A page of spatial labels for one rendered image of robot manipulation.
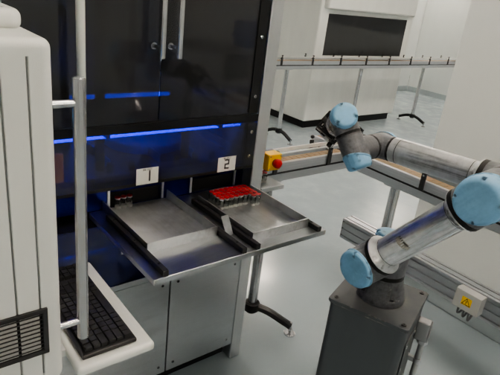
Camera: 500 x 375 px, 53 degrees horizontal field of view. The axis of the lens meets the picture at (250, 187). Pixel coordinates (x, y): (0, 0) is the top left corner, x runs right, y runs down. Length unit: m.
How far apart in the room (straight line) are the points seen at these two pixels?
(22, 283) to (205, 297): 1.22
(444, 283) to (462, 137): 0.89
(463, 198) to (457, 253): 1.91
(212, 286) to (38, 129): 1.37
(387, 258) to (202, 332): 1.13
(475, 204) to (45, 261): 0.94
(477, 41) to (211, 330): 1.99
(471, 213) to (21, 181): 0.96
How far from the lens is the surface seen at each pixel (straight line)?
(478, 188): 1.24
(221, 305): 2.29
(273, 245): 1.68
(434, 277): 2.54
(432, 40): 10.81
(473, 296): 2.40
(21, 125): 0.97
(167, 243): 1.59
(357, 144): 1.43
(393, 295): 1.65
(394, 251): 1.41
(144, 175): 1.76
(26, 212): 1.03
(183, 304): 2.15
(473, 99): 2.96
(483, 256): 3.07
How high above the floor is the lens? 1.67
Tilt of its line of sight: 22 degrees down
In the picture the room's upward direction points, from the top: 7 degrees clockwise
